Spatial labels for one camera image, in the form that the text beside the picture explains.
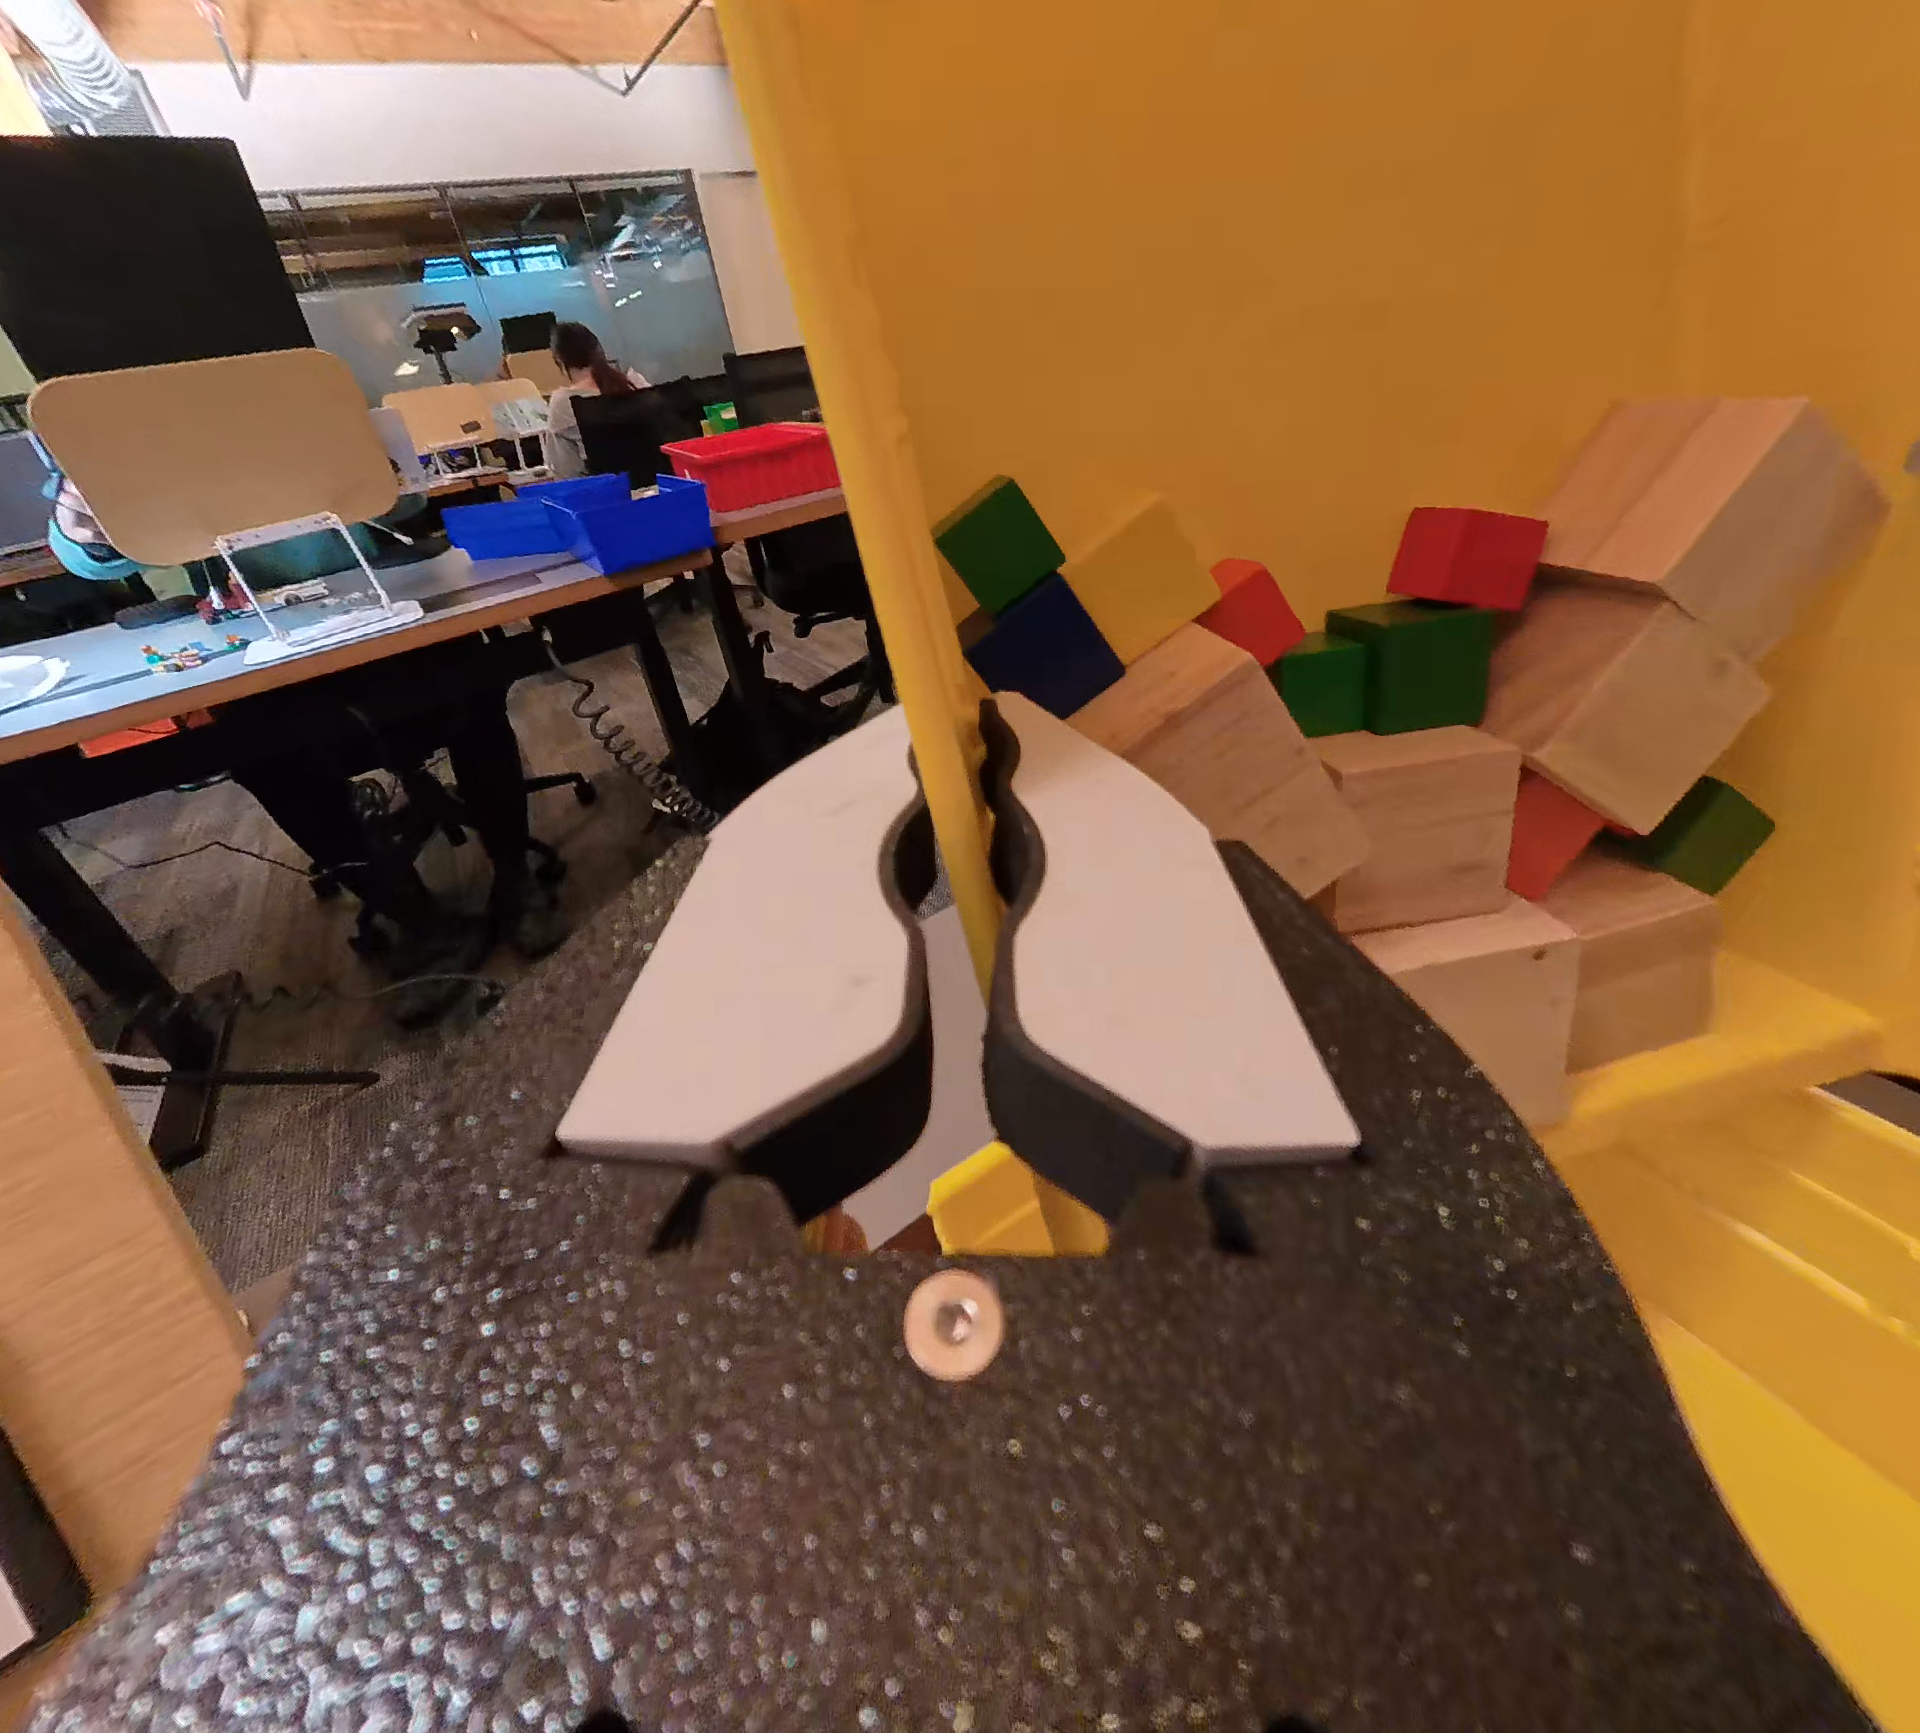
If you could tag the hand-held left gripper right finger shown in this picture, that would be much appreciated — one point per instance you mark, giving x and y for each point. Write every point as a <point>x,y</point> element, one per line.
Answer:
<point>1155,983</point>

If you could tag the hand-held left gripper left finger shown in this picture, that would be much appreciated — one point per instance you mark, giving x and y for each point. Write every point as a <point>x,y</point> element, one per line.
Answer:
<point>781,953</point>

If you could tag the pile of coloured wooden cubes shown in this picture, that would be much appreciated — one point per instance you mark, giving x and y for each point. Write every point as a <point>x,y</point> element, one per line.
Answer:
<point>1425,802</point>

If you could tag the black office chair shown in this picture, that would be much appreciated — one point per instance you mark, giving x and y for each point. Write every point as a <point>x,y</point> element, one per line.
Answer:
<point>630,437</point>
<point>435,833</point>

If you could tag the blue plastic bin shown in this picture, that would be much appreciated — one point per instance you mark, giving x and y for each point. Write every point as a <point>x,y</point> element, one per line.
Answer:
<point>502,531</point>
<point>639,524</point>

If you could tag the red plastic bin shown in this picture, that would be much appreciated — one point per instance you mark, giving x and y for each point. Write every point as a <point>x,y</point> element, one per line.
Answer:
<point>759,466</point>

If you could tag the clear acrylic stand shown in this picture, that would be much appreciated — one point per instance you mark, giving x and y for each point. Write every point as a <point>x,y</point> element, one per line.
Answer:
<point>323,592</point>

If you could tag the black floor stand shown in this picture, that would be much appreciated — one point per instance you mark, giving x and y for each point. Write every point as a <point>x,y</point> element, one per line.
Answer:
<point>194,1064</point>

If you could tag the small toy bricks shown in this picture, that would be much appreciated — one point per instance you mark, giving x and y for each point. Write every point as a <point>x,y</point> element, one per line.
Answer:
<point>194,653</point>

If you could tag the long grey office desk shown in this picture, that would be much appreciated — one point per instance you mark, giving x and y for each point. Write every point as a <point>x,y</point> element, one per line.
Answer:
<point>105,691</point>

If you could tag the light wooden panel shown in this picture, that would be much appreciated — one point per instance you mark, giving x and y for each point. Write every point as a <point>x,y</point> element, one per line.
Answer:
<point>91,1237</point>

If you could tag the beige board on stand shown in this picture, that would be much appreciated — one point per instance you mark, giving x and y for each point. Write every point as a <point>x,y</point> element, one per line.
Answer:
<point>210,451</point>

